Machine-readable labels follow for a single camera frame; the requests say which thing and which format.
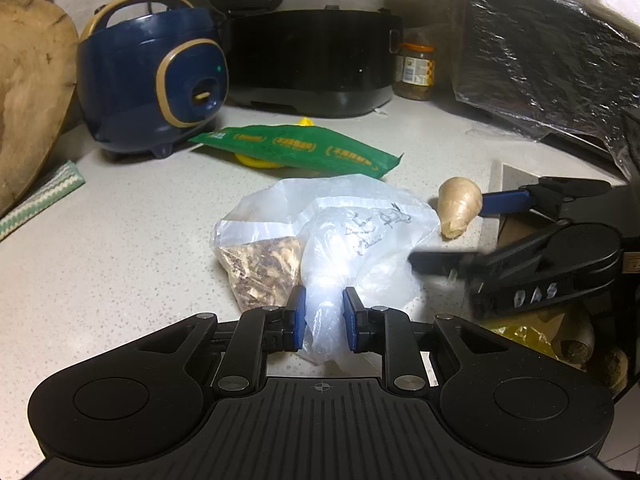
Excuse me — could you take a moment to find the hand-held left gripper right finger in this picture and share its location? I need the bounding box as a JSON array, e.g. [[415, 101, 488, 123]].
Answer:
[[342, 287, 506, 395]]

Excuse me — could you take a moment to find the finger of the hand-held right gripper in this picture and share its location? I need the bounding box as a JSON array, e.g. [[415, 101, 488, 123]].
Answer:
[[407, 224, 576, 281], [479, 176, 612, 223]]

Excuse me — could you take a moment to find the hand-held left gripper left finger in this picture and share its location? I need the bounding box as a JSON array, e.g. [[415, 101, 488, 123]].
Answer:
[[135, 286, 307, 395]]

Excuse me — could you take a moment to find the ginger root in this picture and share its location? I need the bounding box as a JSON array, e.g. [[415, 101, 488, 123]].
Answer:
[[438, 176, 484, 240]]

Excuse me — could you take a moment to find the bag of dried brown pieces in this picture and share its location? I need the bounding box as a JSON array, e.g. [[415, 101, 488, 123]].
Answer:
[[219, 236, 307, 312]]

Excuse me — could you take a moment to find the white plastic bag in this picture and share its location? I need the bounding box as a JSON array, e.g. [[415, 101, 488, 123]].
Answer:
[[214, 172, 442, 366]]

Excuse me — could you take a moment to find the yellow bin liner bag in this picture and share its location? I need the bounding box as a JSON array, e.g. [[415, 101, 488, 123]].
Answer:
[[482, 322, 561, 361]]

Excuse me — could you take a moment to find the brown round object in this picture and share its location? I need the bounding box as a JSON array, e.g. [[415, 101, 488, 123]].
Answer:
[[550, 305, 596, 364], [600, 347, 629, 391]]

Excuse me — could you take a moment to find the black oven in plastic wrap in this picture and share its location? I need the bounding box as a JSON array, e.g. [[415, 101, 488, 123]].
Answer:
[[450, 0, 640, 182]]

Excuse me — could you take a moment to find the glass jar with label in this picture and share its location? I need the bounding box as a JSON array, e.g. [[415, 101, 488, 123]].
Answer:
[[394, 42, 436, 102]]

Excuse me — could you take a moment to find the yellow plastic object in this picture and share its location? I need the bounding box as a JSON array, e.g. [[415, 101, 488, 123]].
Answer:
[[235, 116, 315, 170]]

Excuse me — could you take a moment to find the green snack packet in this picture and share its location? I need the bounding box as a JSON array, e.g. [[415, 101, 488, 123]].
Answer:
[[187, 124, 404, 181]]

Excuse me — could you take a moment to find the black rice cooker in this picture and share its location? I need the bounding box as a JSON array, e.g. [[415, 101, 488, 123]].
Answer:
[[200, 0, 404, 120]]

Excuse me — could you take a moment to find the green striped cloth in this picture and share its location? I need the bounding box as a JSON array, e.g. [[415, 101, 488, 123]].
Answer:
[[0, 160, 87, 242]]

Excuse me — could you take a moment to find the blue rice cooker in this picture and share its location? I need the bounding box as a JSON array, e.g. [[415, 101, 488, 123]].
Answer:
[[76, 0, 230, 161]]

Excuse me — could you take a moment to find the round wooden cutting board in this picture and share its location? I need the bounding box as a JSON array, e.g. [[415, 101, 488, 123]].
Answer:
[[0, 0, 81, 216]]

